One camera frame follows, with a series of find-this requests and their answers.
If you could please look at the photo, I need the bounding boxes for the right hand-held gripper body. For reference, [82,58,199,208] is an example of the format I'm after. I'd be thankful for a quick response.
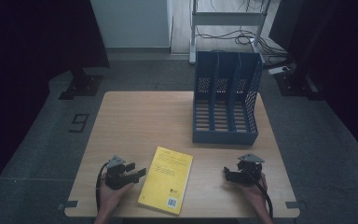
[233,153,266,188]

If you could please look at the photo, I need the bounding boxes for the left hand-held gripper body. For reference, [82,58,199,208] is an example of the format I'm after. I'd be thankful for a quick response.
[104,155,138,191]

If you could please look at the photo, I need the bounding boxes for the yellow book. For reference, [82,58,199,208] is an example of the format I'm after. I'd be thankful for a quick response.
[137,146,194,217]

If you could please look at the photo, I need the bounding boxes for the blue file rack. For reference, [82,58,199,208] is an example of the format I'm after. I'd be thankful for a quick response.
[192,50,265,147]

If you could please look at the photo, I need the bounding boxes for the person's left hand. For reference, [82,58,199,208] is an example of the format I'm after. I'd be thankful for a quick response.
[99,178,135,216]

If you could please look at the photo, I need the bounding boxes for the person's right hand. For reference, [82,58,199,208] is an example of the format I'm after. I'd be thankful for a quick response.
[238,173,269,210]

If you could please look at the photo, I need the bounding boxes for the white power strip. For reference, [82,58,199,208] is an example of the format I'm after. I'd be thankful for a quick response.
[267,65,291,77]

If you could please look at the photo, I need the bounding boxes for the dark curtain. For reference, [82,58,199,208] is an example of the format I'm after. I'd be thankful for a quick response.
[268,0,358,167]
[0,0,111,206]

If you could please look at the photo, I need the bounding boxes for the white partition panel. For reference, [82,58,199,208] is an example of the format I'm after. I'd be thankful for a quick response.
[89,0,173,49]

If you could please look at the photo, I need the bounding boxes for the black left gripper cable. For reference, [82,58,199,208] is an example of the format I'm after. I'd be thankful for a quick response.
[94,161,111,213]

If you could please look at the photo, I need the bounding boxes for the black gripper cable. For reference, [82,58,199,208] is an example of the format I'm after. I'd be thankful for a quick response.
[245,171,275,219]
[94,161,111,213]

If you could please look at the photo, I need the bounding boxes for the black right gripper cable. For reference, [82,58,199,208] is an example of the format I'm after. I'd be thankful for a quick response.
[245,171,275,219]

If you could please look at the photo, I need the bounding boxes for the black stand base plate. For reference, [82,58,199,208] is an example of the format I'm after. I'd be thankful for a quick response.
[274,62,324,102]
[58,68,104,101]

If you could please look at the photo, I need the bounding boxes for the tangled black floor cables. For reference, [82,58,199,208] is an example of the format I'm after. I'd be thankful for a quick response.
[195,25,291,60]

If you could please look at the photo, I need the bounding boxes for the white metal stand frame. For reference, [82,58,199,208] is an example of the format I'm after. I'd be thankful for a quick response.
[188,0,273,65]

